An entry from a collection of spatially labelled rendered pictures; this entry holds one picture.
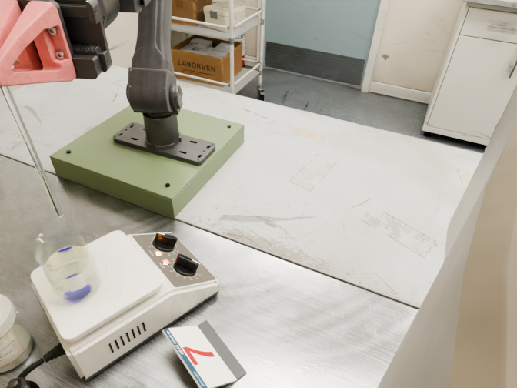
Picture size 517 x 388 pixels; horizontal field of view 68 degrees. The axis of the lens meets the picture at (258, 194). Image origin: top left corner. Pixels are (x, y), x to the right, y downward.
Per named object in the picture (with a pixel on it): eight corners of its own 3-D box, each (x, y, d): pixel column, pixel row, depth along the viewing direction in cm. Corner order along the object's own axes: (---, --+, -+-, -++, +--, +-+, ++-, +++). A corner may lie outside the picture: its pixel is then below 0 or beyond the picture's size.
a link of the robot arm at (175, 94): (175, 89, 64) (183, 76, 69) (124, 86, 65) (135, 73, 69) (179, 122, 68) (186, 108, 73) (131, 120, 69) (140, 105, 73)
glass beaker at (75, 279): (114, 281, 46) (98, 234, 41) (78, 316, 43) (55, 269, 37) (78, 262, 48) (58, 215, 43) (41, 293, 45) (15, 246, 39)
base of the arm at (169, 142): (196, 128, 66) (215, 112, 71) (102, 105, 71) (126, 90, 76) (199, 166, 71) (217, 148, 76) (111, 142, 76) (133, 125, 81)
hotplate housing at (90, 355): (173, 242, 63) (168, 205, 57) (221, 294, 55) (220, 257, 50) (28, 321, 51) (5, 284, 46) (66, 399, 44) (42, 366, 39)
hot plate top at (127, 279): (121, 232, 53) (120, 227, 53) (166, 286, 46) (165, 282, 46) (29, 276, 47) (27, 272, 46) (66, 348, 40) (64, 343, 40)
